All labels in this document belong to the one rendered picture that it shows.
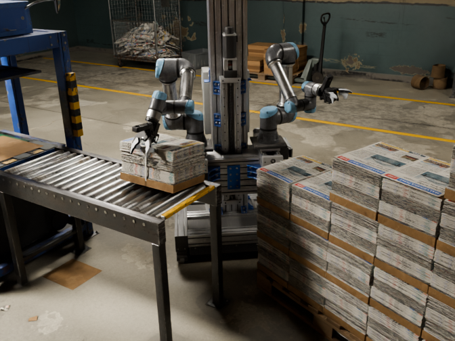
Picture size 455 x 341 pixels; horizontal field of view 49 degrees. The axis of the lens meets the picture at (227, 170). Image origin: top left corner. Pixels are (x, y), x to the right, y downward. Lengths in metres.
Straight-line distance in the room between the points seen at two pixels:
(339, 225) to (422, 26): 6.88
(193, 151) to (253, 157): 0.78
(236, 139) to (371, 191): 1.36
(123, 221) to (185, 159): 0.46
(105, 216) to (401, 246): 1.45
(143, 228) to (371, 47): 7.45
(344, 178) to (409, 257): 0.46
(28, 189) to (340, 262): 1.79
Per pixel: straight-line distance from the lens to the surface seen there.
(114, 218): 2.64
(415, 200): 2.26
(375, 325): 2.69
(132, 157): 2.78
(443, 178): 2.37
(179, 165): 2.64
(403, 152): 2.63
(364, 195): 2.42
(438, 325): 2.44
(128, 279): 3.52
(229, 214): 3.75
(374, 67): 9.50
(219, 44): 3.41
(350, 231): 2.56
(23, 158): 3.54
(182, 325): 3.08
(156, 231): 2.47
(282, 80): 3.21
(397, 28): 9.30
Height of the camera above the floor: 1.94
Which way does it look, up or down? 22 degrees down
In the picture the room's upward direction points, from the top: 1 degrees counter-clockwise
